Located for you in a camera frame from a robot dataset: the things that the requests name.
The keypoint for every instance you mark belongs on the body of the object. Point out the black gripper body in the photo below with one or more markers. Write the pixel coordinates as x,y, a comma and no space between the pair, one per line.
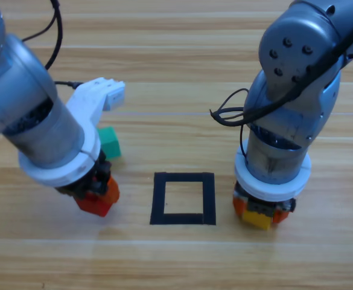
260,207
96,181

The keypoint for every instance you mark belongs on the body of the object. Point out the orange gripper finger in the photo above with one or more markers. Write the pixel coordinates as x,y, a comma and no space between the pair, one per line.
113,193
239,207
280,216

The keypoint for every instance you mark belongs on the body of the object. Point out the yellow wooden block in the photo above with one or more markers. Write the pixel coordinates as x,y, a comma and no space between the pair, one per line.
257,220

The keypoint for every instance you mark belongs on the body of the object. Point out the red wooden block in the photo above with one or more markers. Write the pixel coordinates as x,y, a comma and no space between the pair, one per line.
94,207

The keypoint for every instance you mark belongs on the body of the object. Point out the green wooden block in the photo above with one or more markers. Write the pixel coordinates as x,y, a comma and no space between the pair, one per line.
110,145

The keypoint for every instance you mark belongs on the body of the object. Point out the black tape square outline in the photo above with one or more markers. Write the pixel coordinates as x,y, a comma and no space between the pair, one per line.
158,199

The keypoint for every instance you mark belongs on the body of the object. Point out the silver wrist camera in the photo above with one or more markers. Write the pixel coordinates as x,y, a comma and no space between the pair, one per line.
116,96

